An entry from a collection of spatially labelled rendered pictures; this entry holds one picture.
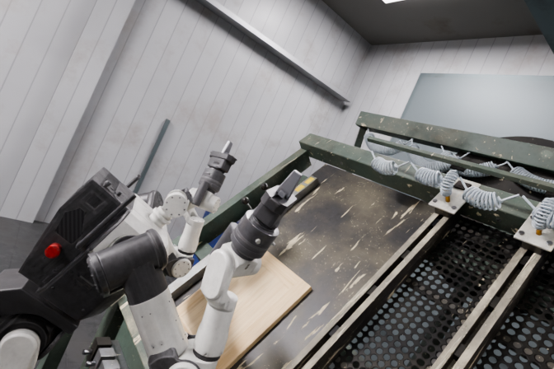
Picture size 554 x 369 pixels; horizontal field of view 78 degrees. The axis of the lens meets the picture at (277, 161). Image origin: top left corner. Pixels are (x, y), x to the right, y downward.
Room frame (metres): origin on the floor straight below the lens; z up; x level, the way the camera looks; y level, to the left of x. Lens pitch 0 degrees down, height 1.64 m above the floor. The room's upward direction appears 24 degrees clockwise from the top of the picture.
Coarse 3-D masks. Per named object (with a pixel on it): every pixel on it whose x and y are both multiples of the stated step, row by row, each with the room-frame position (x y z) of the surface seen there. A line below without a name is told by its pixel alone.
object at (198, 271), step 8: (312, 176) 1.80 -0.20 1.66; (304, 184) 1.77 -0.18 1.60; (312, 184) 1.77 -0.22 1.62; (296, 192) 1.74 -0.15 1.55; (304, 192) 1.75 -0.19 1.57; (296, 200) 1.73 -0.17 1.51; (208, 256) 1.55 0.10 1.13; (200, 264) 1.52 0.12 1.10; (192, 272) 1.50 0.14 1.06; (200, 272) 1.50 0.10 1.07; (176, 280) 1.49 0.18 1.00; (184, 280) 1.48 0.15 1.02; (192, 280) 1.49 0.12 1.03; (176, 288) 1.45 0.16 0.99; (184, 288) 1.47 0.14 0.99; (176, 296) 1.46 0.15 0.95
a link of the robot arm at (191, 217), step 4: (192, 188) 1.34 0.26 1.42; (192, 192) 1.32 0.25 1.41; (188, 200) 1.31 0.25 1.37; (188, 204) 1.31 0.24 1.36; (188, 208) 1.32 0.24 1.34; (192, 208) 1.36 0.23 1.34; (188, 212) 1.32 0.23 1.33; (192, 212) 1.35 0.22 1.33; (184, 216) 1.32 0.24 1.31; (188, 216) 1.31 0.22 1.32; (192, 216) 1.36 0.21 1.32; (196, 216) 1.37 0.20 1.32; (188, 220) 1.31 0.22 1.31; (192, 220) 1.31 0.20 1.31; (196, 220) 1.32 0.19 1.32; (200, 220) 1.34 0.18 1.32; (188, 224) 1.32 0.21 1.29; (192, 224) 1.31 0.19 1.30; (196, 224) 1.31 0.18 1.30; (200, 224) 1.32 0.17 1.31
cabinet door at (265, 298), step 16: (272, 256) 1.46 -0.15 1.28; (272, 272) 1.39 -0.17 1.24; (288, 272) 1.36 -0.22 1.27; (240, 288) 1.38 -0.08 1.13; (256, 288) 1.35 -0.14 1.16; (272, 288) 1.33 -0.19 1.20; (288, 288) 1.30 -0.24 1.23; (304, 288) 1.28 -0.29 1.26; (192, 304) 1.38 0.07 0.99; (240, 304) 1.31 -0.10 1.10; (256, 304) 1.29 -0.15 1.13; (272, 304) 1.27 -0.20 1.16; (288, 304) 1.25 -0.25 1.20; (192, 320) 1.32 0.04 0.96; (240, 320) 1.26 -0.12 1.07; (256, 320) 1.23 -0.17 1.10; (272, 320) 1.21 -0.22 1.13; (240, 336) 1.20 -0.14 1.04; (256, 336) 1.18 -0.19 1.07; (224, 352) 1.17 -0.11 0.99; (240, 352) 1.15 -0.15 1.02; (224, 368) 1.12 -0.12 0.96
